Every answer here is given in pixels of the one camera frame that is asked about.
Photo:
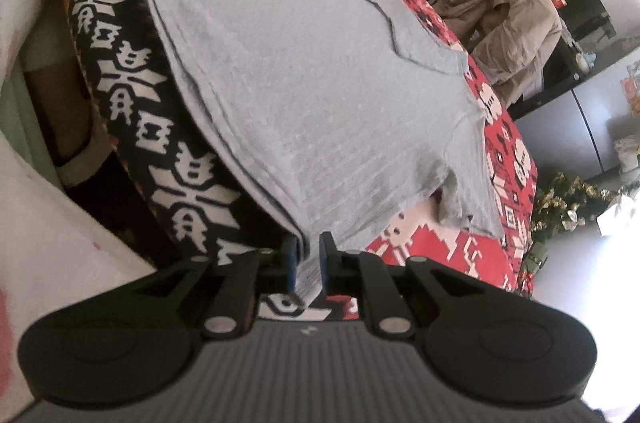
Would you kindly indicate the colourful fridge papers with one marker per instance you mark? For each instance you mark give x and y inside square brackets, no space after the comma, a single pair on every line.
[632,88]

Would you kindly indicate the white wrapping cloth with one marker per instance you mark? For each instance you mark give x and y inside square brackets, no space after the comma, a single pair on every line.
[617,215]

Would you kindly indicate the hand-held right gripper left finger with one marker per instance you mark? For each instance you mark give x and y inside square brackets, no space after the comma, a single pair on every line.
[291,263]

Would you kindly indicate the red patterned blanket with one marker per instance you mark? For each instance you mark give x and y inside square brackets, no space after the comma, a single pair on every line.
[130,93]

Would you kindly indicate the grey t-shirt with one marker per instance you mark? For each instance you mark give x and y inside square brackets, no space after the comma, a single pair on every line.
[300,78]

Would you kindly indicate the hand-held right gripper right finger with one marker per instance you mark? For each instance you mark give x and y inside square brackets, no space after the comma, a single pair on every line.
[326,263]

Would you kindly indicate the grey refrigerator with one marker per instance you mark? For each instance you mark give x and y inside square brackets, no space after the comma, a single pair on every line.
[565,128]

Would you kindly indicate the small Christmas tree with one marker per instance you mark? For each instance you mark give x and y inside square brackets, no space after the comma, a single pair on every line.
[560,208]

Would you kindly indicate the beige coat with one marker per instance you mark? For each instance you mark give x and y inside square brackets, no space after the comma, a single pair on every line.
[505,23]

